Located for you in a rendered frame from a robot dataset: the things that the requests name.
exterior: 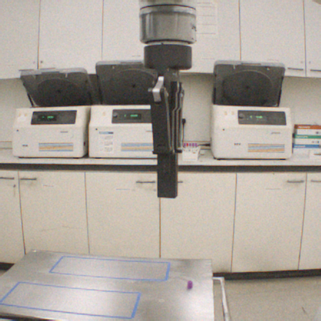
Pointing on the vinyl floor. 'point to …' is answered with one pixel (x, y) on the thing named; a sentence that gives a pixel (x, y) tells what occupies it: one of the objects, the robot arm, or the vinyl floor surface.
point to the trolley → (108, 289)
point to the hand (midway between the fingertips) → (167, 175)
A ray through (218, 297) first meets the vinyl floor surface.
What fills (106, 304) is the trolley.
